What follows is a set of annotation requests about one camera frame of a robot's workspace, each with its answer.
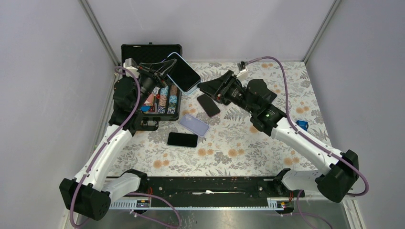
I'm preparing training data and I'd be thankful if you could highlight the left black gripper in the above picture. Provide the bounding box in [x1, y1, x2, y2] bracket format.
[133, 59, 180, 110]

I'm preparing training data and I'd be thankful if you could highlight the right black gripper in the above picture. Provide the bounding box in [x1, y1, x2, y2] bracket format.
[198, 70, 257, 115]

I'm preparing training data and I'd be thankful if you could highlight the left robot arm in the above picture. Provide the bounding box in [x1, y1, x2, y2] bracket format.
[59, 60, 177, 228]

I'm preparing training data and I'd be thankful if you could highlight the black bare phone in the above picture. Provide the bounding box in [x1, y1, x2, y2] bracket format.
[166, 52, 201, 91]

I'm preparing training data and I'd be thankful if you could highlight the blue toy car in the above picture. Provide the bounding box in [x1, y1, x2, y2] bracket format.
[296, 120, 309, 131]

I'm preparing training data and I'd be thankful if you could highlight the black poker chip case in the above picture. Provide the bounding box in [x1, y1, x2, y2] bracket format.
[109, 43, 182, 134]

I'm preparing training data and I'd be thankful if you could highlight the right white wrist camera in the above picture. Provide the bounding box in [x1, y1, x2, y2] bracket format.
[236, 61, 248, 81]

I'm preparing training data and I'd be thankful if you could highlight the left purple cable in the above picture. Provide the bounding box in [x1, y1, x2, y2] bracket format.
[69, 65, 182, 229]

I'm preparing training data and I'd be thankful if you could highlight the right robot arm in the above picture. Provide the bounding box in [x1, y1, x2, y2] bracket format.
[198, 71, 359, 203]

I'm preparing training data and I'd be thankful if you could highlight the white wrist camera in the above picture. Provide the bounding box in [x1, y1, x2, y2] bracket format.
[236, 61, 248, 81]
[123, 58, 139, 78]

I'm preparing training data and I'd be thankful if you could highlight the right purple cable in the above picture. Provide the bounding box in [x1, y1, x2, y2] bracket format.
[246, 56, 370, 229]

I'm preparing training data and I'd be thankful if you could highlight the phone with purple edge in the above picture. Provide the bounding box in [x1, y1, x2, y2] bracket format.
[197, 94, 220, 117]

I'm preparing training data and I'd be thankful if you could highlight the purple cable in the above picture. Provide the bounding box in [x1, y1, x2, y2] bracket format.
[246, 56, 370, 229]
[69, 65, 182, 229]

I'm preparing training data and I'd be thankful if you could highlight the teal-edged phone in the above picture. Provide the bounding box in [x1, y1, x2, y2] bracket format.
[167, 132, 198, 148]

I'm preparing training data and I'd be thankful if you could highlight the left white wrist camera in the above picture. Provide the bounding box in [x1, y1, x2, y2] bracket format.
[123, 58, 139, 78]

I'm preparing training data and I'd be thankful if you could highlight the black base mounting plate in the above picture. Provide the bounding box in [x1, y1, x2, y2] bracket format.
[127, 177, 305, 209]

